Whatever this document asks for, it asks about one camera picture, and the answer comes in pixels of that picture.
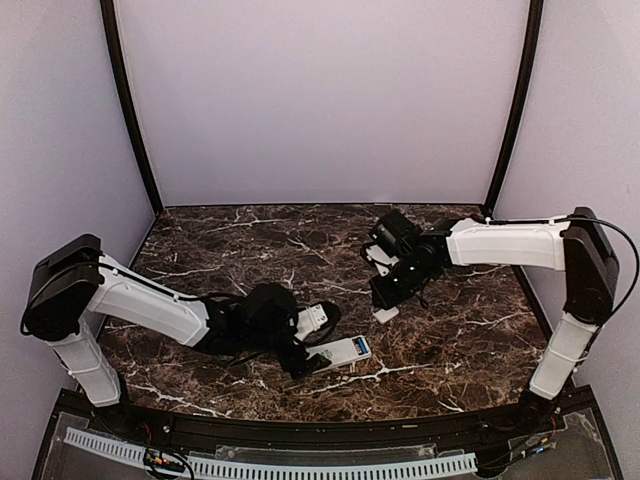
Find left black frame post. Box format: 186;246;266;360
99;0;164;217

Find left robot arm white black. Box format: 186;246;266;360
20;234;327;436

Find blue AAA battery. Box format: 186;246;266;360
352;337;370;356

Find black front rail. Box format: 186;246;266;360
54;387;595;451

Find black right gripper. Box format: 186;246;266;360
368;255;434;310

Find white remote control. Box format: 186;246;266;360
307;335;372;371

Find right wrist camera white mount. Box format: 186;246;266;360
361;243;399;277

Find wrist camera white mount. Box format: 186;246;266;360
295;301;342;344
361;243;399;277

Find black frame post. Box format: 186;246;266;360
99;0;164;217
483;0;544;215

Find right black frame post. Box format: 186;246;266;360
483;0;544;215

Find white slotted cable duct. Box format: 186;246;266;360
63;428;477;479

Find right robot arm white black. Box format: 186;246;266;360
361;207;624;434

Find white battery cover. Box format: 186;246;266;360
373;307;399;324

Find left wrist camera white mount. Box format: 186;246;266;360
295;301;342;344

